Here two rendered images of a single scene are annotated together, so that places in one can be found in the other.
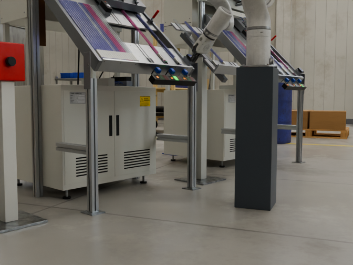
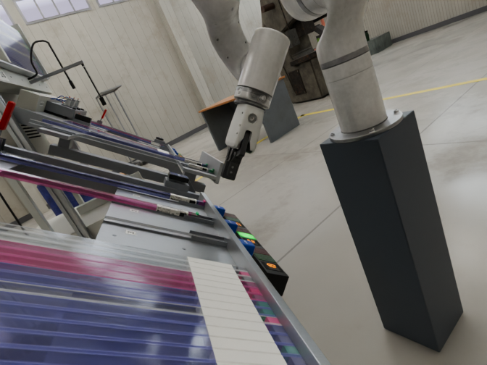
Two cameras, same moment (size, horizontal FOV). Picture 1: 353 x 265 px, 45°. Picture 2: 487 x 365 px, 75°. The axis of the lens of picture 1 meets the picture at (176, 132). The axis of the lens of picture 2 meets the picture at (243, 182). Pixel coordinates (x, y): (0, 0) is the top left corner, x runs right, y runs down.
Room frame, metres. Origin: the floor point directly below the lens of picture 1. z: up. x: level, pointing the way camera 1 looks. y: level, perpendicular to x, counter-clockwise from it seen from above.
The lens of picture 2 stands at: (1.92, 0.45, 0.95)
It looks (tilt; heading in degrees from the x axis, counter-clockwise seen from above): 17 degrees down; 308
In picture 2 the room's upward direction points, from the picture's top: 24 degrees counter-clockwise
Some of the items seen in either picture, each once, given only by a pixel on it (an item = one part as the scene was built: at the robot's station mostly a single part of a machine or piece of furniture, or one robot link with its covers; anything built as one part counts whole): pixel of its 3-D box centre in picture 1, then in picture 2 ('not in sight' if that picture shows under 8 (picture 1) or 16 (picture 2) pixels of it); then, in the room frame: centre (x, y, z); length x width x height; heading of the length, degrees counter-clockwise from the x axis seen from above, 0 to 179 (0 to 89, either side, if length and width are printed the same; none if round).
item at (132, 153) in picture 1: (81, 135); not in sight; (2.67, 0.60, 0.31); 0.70 x 0.65 x 0.62; 138
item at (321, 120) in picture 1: (311, 123); not in sight; (6.30, -2.02, 0.19); 1.05 x 0.75 x 0.38; 68
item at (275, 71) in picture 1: (256, 137); (396, 234); (2.14, -0.41, 0.35); 0.18 x 0.18 x 0.70; 68
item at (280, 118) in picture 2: not in sight; (247, 116); (4.54, -3.64, 0.36); 1.33 x 0.68 x 0.71; 163
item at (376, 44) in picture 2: not in sight; (371, 38); (3.71, -9.98, 0.39); 0.82 x 0.65 x 0.78; 68
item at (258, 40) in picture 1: (258, 49); (354, 95); (2.14, -0.41, 0.79); 0.19 x 0.19 x 0.18
